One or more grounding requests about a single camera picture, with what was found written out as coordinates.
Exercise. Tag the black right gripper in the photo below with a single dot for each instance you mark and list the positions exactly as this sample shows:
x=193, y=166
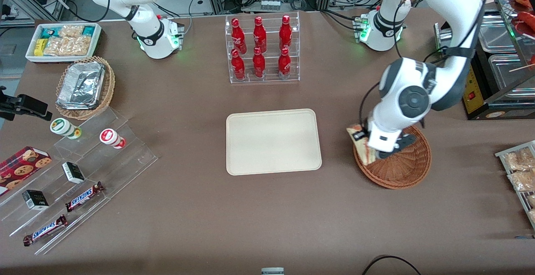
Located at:
x=29, y=105

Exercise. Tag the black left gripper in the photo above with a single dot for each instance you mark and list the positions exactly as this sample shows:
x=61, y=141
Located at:
x=362, y=135

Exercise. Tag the triangular sandwich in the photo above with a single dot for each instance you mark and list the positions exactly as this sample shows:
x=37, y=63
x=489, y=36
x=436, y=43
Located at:
x=368, y=154

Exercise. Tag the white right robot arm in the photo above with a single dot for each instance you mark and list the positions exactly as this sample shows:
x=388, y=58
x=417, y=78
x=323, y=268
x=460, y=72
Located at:
x=150, y=28

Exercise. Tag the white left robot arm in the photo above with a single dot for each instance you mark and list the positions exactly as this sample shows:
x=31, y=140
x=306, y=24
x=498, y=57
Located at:
x=413, y=99

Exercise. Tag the brown round wicker basket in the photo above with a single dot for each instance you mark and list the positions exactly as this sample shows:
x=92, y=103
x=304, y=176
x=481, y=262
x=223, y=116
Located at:
x=405, y=170

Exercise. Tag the light oval wicker basket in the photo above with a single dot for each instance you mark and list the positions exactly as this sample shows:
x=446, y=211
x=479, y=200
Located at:
x=109, y=87

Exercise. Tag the beige plastic tray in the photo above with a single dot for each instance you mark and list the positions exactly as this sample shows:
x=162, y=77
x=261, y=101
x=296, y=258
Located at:
x=271, y=141

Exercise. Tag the tray of packaged crackers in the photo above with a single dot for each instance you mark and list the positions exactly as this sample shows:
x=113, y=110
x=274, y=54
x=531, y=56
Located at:
x=501, y=154

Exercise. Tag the green lid white cup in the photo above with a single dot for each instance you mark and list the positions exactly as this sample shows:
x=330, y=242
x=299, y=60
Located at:
x=62, y=126

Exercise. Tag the silver foil container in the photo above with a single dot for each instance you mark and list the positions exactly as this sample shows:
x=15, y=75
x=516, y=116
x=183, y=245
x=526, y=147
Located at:
x=81, y=85

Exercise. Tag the white rectangular snack bin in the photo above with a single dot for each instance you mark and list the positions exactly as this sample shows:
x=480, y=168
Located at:
x=62, y=59

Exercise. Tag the yellow snack packet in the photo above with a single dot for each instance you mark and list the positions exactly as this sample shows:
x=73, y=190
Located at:
x=40, y=47

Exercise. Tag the red cookie box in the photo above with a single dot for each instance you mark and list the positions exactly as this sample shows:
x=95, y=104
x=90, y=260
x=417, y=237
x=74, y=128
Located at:
x=21, y=166

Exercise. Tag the clear rice cracker bag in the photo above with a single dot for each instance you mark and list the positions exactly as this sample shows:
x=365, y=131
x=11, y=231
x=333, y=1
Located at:
x=67, y=46

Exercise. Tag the teal snack packet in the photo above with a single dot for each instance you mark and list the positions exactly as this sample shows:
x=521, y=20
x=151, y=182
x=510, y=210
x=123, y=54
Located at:
x=88, y=30
x=49, y=31

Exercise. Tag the small dark green box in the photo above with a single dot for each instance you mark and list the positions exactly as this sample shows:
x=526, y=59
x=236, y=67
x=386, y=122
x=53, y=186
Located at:
x=35, y=199
x=73, y=172

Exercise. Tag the red lid white cup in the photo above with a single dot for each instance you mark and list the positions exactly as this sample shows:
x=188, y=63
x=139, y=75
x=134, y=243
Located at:
x=110, y=137

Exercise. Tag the red cola bottle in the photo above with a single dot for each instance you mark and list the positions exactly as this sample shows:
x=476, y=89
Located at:
x=284, y=65
x=238, y=39
x=259, y=36
x=259, y=65
x=285, y=34
x=238, y=67

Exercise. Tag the Snickers chocolate bar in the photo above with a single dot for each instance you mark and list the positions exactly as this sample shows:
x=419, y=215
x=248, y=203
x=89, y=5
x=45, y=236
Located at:
x=45, y=230
x=83, y=197

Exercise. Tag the clear acrylic bottle rack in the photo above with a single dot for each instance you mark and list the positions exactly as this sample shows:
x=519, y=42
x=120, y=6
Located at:
x=271, y=78

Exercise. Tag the clear acrylic stepped stand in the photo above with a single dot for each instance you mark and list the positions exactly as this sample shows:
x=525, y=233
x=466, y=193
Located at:
x=125, y=162

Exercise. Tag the steel food pan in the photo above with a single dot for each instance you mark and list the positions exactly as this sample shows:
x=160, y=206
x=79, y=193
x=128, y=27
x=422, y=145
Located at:
x=508, y=76
x=497, y=34

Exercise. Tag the white power strip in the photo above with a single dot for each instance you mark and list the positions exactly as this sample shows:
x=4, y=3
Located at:
x=270, y=5

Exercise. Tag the clear bag of crackers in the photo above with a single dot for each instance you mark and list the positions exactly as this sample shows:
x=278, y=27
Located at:
x=522, y=181
x=518, y=160

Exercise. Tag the grey white label block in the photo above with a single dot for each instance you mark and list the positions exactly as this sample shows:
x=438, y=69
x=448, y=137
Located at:
x=272, y=271

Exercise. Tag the black food warmer case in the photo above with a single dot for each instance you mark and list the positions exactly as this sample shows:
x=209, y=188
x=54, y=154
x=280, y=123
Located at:
x=522, y=114

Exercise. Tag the red sausage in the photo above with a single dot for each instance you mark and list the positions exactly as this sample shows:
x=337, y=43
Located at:
x=527, y=19
x=523, y=0

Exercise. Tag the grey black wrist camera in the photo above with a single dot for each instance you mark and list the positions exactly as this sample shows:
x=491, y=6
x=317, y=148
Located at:
x=401, y=143

